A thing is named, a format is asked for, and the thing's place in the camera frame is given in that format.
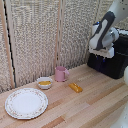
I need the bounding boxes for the orange rectangular bar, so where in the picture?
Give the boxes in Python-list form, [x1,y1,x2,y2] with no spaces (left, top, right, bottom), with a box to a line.
[68,82,84,94]

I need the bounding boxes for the yellow food in bowl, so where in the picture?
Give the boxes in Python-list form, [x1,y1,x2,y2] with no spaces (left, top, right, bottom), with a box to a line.
[38,80,52,86]

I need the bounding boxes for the small white bowl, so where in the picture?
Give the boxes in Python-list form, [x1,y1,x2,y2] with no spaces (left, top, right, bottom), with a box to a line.
[36,76,54,91]

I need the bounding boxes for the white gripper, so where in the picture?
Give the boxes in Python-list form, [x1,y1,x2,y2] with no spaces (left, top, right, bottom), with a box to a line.
[94,46,115,63]

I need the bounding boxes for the white floral rim plate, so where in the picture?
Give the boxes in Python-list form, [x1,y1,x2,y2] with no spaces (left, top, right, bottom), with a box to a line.
[4,87,50,121]

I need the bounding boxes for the pink mug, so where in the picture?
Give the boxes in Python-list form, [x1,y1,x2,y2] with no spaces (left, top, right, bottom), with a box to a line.
[54,65,71,83]

